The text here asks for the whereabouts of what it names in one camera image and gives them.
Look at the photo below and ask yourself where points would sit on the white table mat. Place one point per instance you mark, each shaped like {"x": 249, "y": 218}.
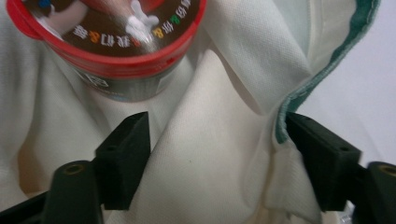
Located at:
{"x": 367, "y": 93}

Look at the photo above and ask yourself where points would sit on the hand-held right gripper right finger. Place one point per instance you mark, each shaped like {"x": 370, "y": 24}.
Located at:
{"x": 323, "y": 161}

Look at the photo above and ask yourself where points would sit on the red lidded can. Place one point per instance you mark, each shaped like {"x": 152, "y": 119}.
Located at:
{"x": 124, "y": 67}

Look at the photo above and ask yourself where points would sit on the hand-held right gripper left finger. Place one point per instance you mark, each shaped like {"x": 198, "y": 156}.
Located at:
{"x": 124, "y": 161}

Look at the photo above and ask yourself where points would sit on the white canvas tote bag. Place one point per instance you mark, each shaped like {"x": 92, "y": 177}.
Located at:
{"x": 214, "y": 149}

